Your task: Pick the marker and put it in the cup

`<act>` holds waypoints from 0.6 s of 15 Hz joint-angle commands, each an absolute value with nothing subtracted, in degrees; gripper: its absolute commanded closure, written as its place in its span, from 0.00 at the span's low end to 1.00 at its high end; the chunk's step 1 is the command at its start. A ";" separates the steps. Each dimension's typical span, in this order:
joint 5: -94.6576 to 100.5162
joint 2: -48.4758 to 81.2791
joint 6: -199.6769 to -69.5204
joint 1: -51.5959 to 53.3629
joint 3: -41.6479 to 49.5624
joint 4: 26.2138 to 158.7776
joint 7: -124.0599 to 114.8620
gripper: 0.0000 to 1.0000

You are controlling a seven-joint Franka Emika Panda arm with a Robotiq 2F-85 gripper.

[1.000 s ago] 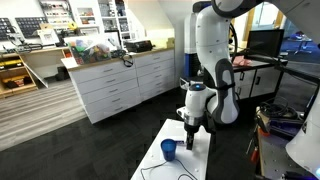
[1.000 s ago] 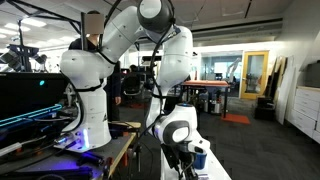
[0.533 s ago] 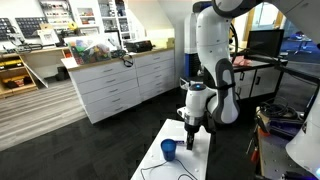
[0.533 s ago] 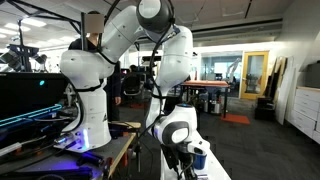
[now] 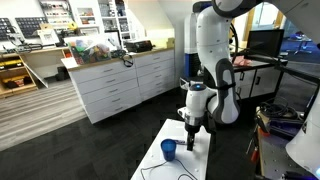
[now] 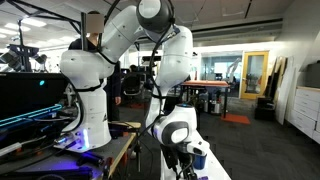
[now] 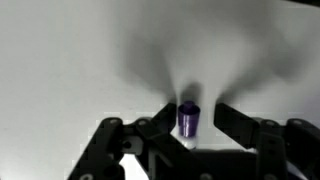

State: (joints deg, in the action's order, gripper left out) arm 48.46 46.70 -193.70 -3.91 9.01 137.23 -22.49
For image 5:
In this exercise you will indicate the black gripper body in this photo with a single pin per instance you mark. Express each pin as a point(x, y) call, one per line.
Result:
point(192, 129)

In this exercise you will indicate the large black monitor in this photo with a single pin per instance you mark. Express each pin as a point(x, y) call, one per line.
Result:
point(265, 43)

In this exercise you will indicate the wall mounted parts organizer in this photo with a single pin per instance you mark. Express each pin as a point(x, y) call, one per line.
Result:
point(56, 13)

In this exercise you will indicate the yellow and black tool case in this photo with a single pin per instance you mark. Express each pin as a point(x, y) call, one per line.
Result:
point(11, 63)

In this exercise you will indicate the robot mounting table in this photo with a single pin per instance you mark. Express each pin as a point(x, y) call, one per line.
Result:
point(273, 160)

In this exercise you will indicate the black tool pegboard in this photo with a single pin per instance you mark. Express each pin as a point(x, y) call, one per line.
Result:
point(31, 26)

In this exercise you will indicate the black bag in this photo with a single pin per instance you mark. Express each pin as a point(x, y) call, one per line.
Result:
point(62, 73)

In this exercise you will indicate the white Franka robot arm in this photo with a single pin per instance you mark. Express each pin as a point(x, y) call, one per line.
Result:
point(216, 66)

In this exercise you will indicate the clear bag of colourful items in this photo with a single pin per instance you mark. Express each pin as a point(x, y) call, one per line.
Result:
point(88, 50)

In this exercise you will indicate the white shelf unit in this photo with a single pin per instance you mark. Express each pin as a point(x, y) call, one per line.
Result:
point(100, 16)

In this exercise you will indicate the black aluminium frame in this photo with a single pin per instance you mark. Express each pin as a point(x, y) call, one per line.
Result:
point(293, 71)

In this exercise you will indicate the black box device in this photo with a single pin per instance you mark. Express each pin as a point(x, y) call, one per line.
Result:
point(138, 46)

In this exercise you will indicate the blue plastic cup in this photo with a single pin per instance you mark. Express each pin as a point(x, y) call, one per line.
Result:
point(168, 151)

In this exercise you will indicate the white drawer cabinet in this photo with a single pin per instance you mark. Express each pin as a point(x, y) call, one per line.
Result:
point(110, 90)

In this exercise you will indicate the pink cloth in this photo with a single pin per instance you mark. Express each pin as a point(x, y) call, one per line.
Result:
point(242, 61)

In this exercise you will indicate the wooden workbench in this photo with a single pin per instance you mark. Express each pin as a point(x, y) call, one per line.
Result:
point(43, 58)

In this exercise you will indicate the white slanted panel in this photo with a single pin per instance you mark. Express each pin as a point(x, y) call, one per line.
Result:
point(35, 73)

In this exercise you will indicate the dark blue flat box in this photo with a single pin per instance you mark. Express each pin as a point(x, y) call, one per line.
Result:
point(283, 125)

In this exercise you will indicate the round glass table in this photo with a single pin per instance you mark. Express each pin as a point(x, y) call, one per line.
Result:
point(303, 39)

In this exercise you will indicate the white framed paper sign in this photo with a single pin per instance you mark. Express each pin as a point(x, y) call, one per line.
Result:
point(47, 36)

